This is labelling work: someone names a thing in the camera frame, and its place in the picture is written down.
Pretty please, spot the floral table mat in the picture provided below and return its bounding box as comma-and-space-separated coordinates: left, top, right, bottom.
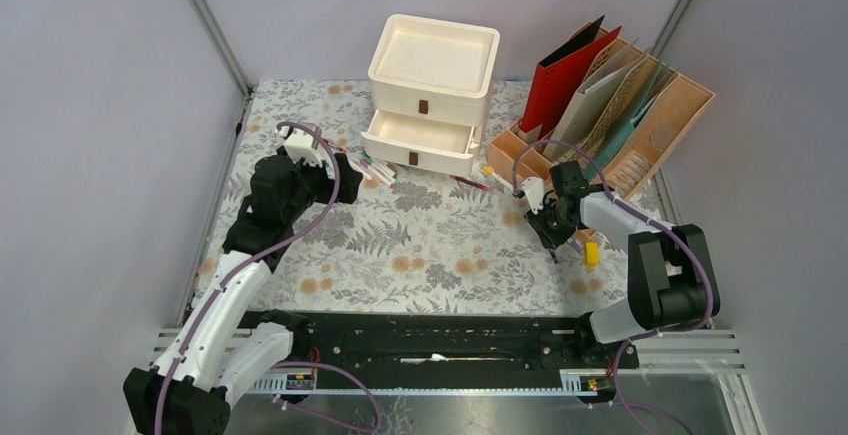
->
195, 80, 627, 316

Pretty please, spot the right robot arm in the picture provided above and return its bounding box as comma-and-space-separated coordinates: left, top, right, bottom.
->
516, 162, 721, 367

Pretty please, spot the white three-drawer organizer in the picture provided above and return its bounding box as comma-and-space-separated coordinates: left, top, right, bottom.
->
362, 14, 500, 177

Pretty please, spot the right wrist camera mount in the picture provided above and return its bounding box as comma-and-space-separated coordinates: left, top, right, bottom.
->
520, 176, 547, 214

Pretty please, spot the teal folder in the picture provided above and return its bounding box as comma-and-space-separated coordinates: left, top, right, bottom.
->
592, 60, 675, 169

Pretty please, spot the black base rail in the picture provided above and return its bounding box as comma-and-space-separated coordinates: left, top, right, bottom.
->
182, 309, 644, 394

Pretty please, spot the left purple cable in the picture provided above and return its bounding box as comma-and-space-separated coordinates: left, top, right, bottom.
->
152, 121, 384, 435

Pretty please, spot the orange plastic file rack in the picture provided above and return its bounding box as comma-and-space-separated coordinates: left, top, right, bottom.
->
486, 33, 714, 198

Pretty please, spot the beige folder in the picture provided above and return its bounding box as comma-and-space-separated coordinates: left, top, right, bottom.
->
549, 39, 644, 145

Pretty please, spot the dark red pen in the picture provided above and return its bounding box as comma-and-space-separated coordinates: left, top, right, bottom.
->
450, 175, 494, 193

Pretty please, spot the yellow eraser block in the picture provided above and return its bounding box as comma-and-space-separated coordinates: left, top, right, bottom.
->
583, 241, 600, 271

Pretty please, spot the purple capped white marker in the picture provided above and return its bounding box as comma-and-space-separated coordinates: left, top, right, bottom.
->
569, 239, 583, 253

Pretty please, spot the red folder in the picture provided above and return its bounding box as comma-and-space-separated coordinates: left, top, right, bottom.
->
518, 16, 622, 143

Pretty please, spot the yellow capped white marker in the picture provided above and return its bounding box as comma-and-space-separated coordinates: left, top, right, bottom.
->
482, 165, 514, 193

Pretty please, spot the green capped marker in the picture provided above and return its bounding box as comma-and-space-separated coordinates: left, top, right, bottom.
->
363, 153, 397, 180

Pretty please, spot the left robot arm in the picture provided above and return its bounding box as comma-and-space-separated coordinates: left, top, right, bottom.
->
123, 149, 363, 434

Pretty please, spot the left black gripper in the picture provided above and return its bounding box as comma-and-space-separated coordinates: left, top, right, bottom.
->
283, 152, 362, 223

